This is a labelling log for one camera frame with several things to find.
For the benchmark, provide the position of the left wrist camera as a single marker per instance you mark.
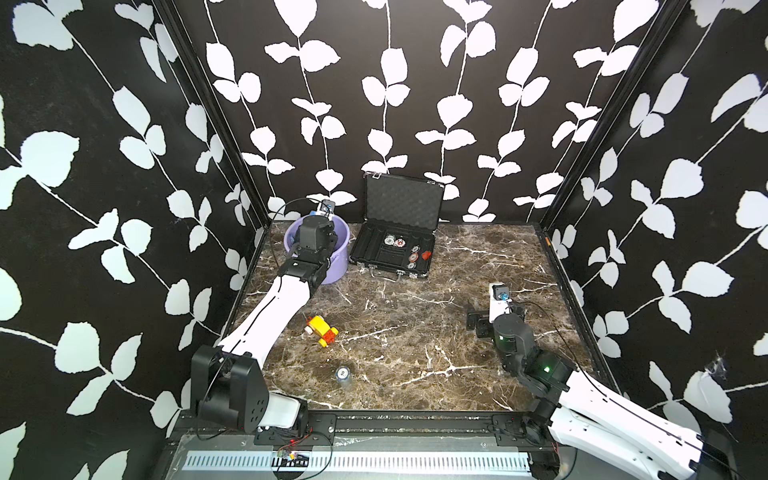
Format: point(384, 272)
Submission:
point(326, 209)

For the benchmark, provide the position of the black poker chip case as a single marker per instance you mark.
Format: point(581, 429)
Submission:
point(403, 207)

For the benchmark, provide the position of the white ventilation strip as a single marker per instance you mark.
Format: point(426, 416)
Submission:
point(439, 463)

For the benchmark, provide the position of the black mounting rail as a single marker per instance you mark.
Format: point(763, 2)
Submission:
point(414, 429)

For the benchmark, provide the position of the purple plastic bucket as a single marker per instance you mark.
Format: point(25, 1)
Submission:
point(339, 257)

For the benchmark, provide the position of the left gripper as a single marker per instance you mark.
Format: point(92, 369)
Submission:
point(331, 240)

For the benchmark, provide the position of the yellow red toy car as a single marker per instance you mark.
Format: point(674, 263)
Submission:
point(318, 326)

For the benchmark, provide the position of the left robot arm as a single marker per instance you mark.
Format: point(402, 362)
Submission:
point(228, 388)

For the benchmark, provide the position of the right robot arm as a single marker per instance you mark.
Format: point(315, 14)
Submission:
point(574, 409)

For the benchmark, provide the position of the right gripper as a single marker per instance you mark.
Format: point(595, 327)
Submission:
point(483, 321)

